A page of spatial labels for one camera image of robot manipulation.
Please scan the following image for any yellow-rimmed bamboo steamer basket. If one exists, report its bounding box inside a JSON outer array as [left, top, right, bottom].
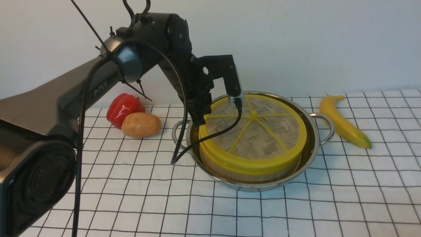
[[199, 143, 304, 184]]

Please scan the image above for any yellow woven steamer lid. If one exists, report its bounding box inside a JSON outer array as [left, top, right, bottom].
[[199, 94, 308, 176]]

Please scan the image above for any stainless steel pot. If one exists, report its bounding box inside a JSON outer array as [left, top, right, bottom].
[[181, 91, 335, 192]]

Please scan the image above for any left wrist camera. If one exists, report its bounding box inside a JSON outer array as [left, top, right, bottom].
[[226, 63, 244, 106]]

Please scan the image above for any brown potato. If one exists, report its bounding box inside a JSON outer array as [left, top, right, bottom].
[[121, 112, 162, 139]]

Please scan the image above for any black left camera cable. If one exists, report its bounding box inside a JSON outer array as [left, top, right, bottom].
[[72, 39, 243, 237]]

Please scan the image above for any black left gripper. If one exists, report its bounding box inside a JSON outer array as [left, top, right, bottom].
[[176, 54, 235, 126]]

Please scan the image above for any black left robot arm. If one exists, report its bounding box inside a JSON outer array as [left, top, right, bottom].
[[1, 13, 243, 237]]

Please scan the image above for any red bell pepper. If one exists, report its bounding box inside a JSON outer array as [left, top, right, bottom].
[[106, 93, 146, 129]]

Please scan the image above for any yellow banana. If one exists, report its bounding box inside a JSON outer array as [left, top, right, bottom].
[[320, 95, 372, 149]]

